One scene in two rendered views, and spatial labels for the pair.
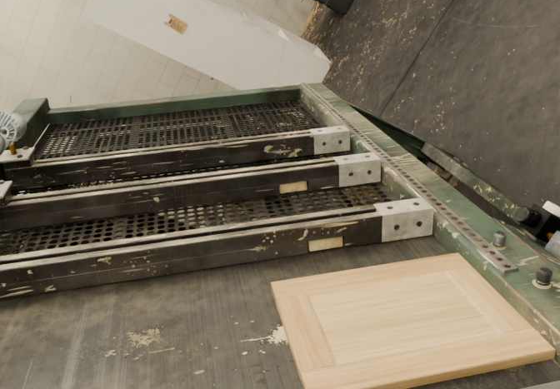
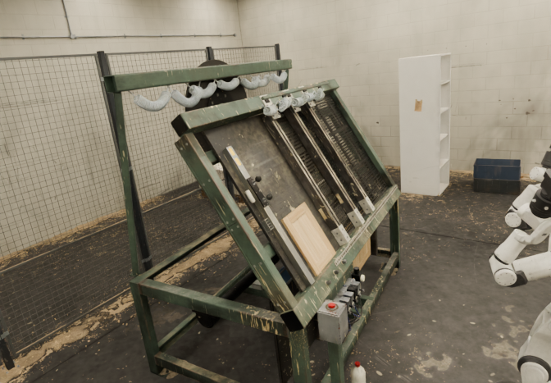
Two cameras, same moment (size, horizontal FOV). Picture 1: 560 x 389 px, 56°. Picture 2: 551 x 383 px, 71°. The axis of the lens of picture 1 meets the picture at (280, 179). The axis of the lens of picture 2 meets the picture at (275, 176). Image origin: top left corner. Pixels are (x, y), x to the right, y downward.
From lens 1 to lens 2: 1.58 m
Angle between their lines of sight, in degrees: 16
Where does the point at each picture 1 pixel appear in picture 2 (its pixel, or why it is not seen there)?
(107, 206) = (306, 142)
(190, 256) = (302, 176)
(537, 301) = (329, 270)
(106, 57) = (389, 71)
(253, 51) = (424, 151)
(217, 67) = (407, 136)
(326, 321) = (300, 219)
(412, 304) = (314, 240)
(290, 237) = (319, 202)
